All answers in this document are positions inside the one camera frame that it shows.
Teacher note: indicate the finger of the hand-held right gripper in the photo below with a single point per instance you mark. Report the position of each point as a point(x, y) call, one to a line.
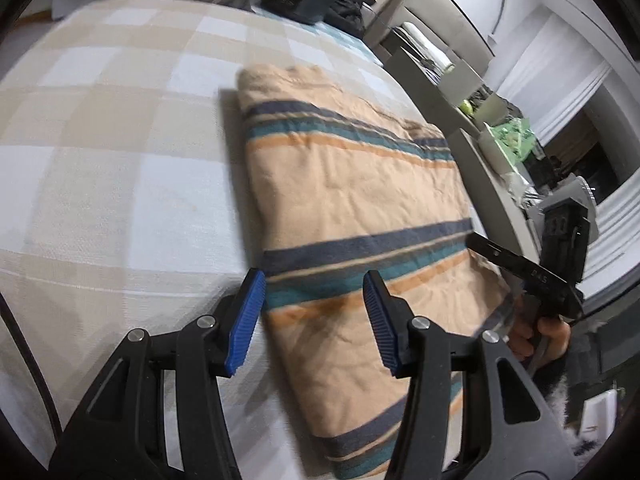
point(525, 270)

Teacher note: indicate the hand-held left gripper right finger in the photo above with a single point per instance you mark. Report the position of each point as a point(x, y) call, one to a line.
point(382, 325)

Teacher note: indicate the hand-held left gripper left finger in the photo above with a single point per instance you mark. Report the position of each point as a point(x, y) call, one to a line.
point(245, 325)

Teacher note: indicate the striped beige shirt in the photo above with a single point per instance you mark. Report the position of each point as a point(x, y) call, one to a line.
point(350, 195)

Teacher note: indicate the person's right hand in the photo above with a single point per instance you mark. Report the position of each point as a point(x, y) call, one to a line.
point(555, 335)

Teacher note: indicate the grey plastic folding stool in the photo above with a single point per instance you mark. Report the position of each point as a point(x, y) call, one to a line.
point(550, 199)

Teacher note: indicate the black box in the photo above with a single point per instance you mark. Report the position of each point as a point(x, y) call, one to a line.
point(547, 170)

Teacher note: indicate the white crumpled tissue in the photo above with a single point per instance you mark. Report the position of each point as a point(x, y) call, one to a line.
point(515, 182)

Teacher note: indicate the grey side cabinet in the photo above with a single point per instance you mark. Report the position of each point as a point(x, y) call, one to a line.
point(490, 185)

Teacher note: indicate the green plastic bag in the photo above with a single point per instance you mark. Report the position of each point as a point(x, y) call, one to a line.
point(512, 135)

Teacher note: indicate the white cardboard box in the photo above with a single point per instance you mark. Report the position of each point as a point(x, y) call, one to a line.
point(597, 410)

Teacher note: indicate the white curtain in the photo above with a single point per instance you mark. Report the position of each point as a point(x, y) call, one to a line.
point(565, 70)

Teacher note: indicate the plaid bed sheet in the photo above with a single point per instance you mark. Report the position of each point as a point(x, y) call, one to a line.
point(100, 185)

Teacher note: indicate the beige padded headboard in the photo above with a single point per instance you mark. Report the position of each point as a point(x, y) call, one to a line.
point(450, 30)

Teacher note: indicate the blue plaid tablecloth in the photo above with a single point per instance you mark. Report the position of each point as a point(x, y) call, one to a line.
point(345, 40)

